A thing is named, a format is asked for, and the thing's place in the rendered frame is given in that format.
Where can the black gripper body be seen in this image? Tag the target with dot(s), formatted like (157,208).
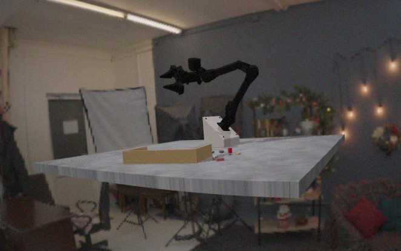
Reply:
(180,86)

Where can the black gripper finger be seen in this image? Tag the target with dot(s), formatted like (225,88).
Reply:
(167,74)
(172,87)

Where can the tan cardboard box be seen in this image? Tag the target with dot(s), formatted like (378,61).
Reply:
(168,153)

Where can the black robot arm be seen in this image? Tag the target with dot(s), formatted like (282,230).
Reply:
(199,73)

